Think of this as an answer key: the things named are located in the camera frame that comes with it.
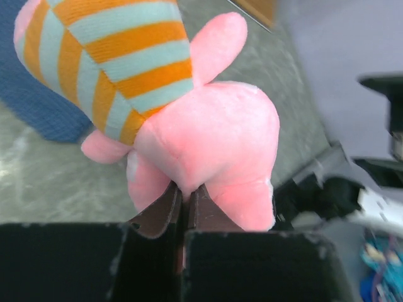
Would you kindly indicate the blue checkered cloth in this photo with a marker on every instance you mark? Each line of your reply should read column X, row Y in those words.
column 53, row 117

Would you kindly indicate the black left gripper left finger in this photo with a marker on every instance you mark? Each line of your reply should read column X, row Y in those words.
column 155, row 219

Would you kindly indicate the white wire wooden shelf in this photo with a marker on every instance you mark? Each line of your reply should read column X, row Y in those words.
column 261, row 11

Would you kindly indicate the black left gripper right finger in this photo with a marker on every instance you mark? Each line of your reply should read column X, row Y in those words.
column 204, row 215

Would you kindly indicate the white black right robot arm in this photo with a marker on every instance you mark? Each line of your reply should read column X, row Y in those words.
column 338, row 237

